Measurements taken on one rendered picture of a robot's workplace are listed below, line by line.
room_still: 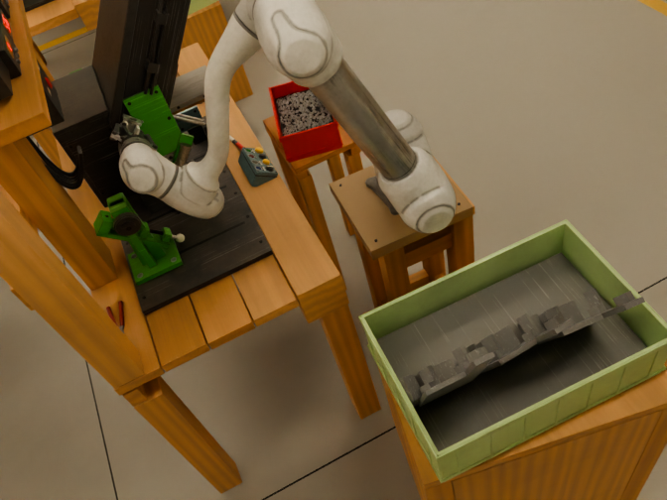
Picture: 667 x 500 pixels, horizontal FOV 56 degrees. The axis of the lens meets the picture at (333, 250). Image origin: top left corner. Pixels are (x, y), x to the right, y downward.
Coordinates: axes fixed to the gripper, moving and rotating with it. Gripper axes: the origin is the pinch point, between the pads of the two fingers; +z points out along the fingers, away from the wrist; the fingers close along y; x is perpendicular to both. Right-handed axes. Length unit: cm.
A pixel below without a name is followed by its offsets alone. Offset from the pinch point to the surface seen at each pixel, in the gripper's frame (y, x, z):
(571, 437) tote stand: -99, 6, -110
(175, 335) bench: -24, 42, -42
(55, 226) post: 13.0, 28.5, -19.6
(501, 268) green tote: -90, -17, -71
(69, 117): 15.4, 7.0, 13.6
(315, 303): -56, 18, -48
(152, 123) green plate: -6.3, -2.5, 4.4
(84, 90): 12.8, 0.1, 24.6
